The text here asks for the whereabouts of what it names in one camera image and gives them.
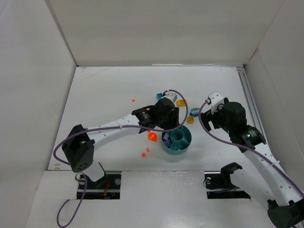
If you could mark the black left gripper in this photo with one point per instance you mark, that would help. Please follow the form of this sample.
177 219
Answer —
173 120

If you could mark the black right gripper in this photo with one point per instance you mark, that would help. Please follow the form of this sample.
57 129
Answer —
211 118

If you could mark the orange round dome lego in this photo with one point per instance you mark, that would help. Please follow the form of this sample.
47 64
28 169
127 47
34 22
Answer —
152 137

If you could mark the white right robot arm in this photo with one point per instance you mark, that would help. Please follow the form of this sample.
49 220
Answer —
282 198

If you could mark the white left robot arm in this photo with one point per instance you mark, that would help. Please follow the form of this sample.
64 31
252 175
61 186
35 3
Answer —
81 143

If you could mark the yellow curved lego brick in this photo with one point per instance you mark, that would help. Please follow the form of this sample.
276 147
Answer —
181 103

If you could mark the teal square lego brick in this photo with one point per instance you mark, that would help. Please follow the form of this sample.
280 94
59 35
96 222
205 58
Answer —
159 96

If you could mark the yellow square lego brick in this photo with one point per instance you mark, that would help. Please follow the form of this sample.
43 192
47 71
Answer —
190 120

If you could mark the teal round divided container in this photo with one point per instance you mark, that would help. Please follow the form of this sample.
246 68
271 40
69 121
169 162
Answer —
180 141

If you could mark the teal frog lotus lego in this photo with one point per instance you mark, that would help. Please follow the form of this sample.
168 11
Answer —
195 112

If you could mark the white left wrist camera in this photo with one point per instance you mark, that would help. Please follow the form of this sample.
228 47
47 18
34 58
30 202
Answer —
171 96

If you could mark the aluminium rail at right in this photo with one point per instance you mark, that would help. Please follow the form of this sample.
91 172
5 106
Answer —
250 99

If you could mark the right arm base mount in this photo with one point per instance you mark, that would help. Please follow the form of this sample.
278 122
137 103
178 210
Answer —
219 186

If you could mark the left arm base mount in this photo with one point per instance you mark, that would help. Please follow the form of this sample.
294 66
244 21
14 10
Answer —
108 189

